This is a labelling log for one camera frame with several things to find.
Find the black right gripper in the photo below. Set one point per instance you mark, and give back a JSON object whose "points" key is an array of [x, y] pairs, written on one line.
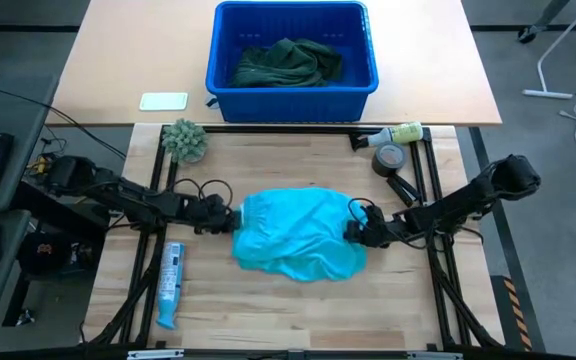
{"points": [[375, 230]]}

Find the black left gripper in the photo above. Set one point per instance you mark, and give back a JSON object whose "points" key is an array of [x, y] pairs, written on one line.
{"points": [[213, 215]]}

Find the white floor stand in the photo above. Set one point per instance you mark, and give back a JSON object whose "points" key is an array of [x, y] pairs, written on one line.
{"points": [[548, 93]]}

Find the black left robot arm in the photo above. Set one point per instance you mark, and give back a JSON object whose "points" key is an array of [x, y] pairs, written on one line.
{"points": [[133, 200]]}

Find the black aluminium table frame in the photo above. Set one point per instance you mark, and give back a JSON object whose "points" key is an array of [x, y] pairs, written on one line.
{"points": [[278, 129]]}

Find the black yellow-striped floor plate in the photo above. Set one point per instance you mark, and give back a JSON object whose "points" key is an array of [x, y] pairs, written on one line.
{"points": [[513, 300]]}

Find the small electronics board yellow plug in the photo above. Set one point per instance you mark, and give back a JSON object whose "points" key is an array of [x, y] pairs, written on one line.
{"points": [[38, 162]]}

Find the white phone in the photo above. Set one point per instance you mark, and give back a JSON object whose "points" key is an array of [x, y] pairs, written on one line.
{"points": [[163, 101]]}

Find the black cap red logo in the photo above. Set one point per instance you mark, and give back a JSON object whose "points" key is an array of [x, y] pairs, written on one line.
{"points": [[43, 252]]}

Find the grey duct tape roll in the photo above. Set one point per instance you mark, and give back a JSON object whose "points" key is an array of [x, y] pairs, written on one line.
{"points": [[380, 167]]}

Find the black chair base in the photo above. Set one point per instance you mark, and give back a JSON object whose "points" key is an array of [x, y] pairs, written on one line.
{"points": [[530, 34]]}

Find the blue toothpaste tube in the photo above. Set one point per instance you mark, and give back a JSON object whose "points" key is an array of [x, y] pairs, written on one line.
{"points": [[170, 280]]}

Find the black stapler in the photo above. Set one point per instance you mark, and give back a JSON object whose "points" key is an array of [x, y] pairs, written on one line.
{"points": [[404, 191]]}

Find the dark green buttoned knit shirt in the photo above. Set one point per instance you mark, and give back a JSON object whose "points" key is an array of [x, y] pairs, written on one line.
{"points": [[288, 57]]}

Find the turquoise shirt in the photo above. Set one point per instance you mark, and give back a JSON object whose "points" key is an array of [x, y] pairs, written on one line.
{"points": [[298, 235]]}

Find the green succulent plant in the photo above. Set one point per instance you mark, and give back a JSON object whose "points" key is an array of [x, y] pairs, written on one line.
{"points": [[184, 141]]}

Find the blue plastic bin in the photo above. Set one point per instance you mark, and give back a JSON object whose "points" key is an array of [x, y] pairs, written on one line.
{"points": [[293, 107]]}

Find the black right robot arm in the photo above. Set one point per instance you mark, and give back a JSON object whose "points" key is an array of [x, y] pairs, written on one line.
{"points": [[458, 205]]}

